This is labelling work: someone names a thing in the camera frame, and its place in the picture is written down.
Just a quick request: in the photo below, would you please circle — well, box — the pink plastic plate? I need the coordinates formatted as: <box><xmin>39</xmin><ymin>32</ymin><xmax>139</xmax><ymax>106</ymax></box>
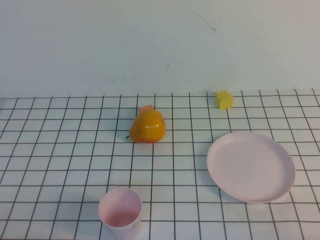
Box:
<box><xmin>206</xmin><ymin>131</ymin><xmax>296</xmax><ymax>205</ymax></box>

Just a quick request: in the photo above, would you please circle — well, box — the pink plastic cup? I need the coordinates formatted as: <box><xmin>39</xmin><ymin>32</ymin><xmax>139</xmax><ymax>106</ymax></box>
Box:
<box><xmin>97</xmin><ymin>188</ymin><xmax>143</xmax><ymax>240</ymax></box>

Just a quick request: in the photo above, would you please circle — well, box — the orange toy pear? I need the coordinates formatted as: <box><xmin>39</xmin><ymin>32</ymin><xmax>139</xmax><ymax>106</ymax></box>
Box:
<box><xmin>125</xmin><ymin>109</ymin><xmax>167</xmax><ymax>144</ymax></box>

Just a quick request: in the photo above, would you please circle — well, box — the yellow foam block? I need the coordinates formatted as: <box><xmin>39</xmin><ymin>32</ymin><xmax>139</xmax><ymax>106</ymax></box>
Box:
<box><xmin>215</xmin><ymin>89</ymin><xmax>234</xmax><ymax>110</ymax></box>

